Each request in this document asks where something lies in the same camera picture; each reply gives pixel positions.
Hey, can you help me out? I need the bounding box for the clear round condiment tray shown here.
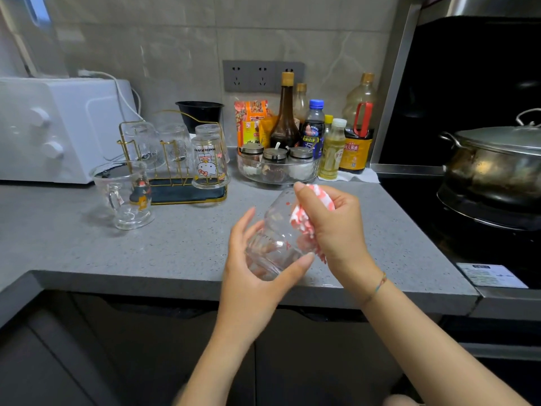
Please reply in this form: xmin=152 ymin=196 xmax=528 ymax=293
xmin=236 ymin=148 xmax=322 ymax=186

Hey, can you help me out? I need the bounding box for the dark bottle blue cap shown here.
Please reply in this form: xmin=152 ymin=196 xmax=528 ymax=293
xmin=300 ymin=99 xmax=326 ymax=160

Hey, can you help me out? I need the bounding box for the embossed ribbed clear glass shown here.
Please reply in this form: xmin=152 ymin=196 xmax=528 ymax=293
xmin=158 ymin=124 xmax=193 ymax=170

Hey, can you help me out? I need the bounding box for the clear bottle brown cap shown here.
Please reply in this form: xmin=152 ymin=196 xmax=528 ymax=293
xmin=292 ymin=83 xmax=310 ymax=123

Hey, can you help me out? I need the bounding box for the penguin print glass mug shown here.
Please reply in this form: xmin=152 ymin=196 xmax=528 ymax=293
xmin=90 ymin=160 xmax=155 ymax=231

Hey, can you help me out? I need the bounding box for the large bottle red handle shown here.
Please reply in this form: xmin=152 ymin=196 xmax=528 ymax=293
xmin=339 ymin=72 xmax=377 ymax=175

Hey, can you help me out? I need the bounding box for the thin string bracelet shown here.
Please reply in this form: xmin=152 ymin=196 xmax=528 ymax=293
xmin=361 ymin=272 xmax=388 ymax=307

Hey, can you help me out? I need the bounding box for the white paper towel sheet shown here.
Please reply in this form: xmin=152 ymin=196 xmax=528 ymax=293
xmin=319 ymin=167 xmax=380 ymax=184

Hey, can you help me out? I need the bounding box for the short textured glass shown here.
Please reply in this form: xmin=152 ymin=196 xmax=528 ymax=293
xmin=245 ymin=188 xmax=318 ymax=282

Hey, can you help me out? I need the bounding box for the dark brown glass bottle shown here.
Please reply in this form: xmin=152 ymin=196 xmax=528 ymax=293
xmin=269 ymin=71 xmax=301 ymax=149

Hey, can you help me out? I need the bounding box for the person's left hand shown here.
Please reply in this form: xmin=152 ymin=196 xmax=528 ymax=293
xmin=215 ymin=206 xmax=316 ymax=347

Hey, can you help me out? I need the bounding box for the black plastic bowl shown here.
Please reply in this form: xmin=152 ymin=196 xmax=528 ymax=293
xmin=175 ymin=100 xmax=225 ymax=134

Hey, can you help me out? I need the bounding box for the steel pot lid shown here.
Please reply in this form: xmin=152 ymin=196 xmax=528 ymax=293
xmin=454 ymin=108 xmax=541 ymax=156

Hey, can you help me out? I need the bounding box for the person's right hand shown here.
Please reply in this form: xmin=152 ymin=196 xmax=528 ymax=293
xmin=292 ymin=181 xmax=388 ymax=307

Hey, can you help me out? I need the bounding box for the clear container pink lid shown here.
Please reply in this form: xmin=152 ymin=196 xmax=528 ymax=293
xmin=0 ymin=12 xmax=28 ymax=77

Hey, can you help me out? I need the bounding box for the gold wire cup rack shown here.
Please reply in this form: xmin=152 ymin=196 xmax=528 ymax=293
xmin=117 ymin=109 xmax=229 ymax=206

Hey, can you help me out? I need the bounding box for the white microwave oven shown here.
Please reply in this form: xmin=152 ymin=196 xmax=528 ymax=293
xmin=0 ymin=77 xmax=140 ymax=184

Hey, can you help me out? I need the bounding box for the glass spice jar steel lid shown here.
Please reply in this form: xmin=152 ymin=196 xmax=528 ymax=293
xmin=261 ymin=142 xmax=289 ymax=182
xmin=289 ymin=147 xmax=314 ymax=182
xmin=240 ymin=142 xmax=265 ymax=174

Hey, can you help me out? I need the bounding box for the yellow seasoning pouch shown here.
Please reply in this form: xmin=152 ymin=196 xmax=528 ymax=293
xmin=258 ymin=116 xmax=279 ymax=148

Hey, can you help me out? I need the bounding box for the white power cable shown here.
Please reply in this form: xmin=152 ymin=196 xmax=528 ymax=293
xmin=78 ymin=69 xmax=144 ymax=121

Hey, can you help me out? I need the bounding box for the yellow liquid bottle white cap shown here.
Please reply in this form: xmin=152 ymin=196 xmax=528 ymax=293
xmin=317 ymin=118 xmax=348 ymax=181

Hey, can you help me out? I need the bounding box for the white label sticker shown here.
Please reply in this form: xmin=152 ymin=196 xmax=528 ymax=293
xmin=456 ymin=262 xmax=529 ymax=289

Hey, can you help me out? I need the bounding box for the grey wall socket panel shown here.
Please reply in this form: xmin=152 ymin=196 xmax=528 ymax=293
xmin=223 ymin=59 xmax=306 ymax=94

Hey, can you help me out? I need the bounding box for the stainless steel pot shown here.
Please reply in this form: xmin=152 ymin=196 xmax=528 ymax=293
xmin=439 ymin=130 xmax=541 ymax=212

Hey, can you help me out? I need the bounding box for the cartoon cat print glass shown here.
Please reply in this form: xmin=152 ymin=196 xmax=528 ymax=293
xmin=190 ymin=137 xmax=231 ymax=189

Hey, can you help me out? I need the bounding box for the pink striped cloth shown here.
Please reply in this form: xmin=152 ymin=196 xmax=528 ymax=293
xmin=289 ymin=184 xmax=336 ymax=265

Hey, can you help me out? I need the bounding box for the person's right forearm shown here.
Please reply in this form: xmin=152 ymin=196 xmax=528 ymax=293
xmin=361 ymin=276 xmax=531 ymax=406

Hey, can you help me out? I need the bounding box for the orange seasoning packet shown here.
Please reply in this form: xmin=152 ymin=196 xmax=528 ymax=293
xmin=234 ymin=100 xmax=269 ymax=148

